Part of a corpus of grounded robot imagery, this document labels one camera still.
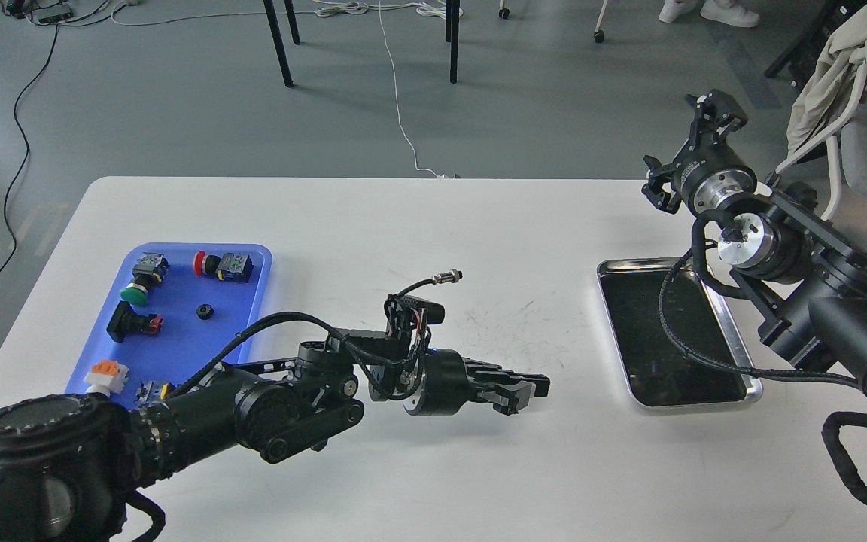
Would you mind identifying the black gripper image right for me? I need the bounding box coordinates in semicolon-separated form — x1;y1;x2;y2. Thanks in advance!
641;90;757;215

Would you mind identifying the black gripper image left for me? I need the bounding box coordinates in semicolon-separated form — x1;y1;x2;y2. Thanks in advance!
405;349;550;416

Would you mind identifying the small black gear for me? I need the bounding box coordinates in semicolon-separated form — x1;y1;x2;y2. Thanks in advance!
195;304;214;321

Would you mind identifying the black robot arm image left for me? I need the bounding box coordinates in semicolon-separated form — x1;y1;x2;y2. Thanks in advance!
0;287;550;541

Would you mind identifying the silver metal tray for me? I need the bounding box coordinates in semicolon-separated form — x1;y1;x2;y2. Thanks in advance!
598;258;763;414

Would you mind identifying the blue plastic tray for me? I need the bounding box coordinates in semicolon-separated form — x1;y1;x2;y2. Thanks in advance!
65;242;274;410

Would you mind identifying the beige cloth on chair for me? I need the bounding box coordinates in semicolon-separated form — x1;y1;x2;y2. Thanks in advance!
786;5;867;157

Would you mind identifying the black table leg right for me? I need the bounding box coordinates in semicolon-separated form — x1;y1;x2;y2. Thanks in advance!
444;0;461;84

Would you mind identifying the black table leg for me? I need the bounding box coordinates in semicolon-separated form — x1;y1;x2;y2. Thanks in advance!
263;0;302;88
444;0;461;84

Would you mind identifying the yellow mushroom push button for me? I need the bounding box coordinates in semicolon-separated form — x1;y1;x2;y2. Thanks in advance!
135;380;175;408

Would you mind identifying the white orange push button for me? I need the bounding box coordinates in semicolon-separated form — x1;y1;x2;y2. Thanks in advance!
84;359;129;397

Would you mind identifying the black table leg left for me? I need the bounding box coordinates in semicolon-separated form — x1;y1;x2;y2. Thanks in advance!
263;0;302;88

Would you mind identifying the red push button switch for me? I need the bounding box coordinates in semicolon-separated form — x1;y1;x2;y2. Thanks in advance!
192;250;254;282

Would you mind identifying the white cable on floor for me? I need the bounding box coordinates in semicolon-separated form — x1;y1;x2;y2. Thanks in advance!
315;0;464;180

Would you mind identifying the green push button switch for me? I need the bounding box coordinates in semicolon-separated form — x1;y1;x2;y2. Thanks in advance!
118;251;169;306

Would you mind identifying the black selector switch red base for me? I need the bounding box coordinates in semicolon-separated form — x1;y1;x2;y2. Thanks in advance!
106;309;164;343

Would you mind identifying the black cable on floor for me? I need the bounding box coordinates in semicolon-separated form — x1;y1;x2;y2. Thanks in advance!
0;0;114;324

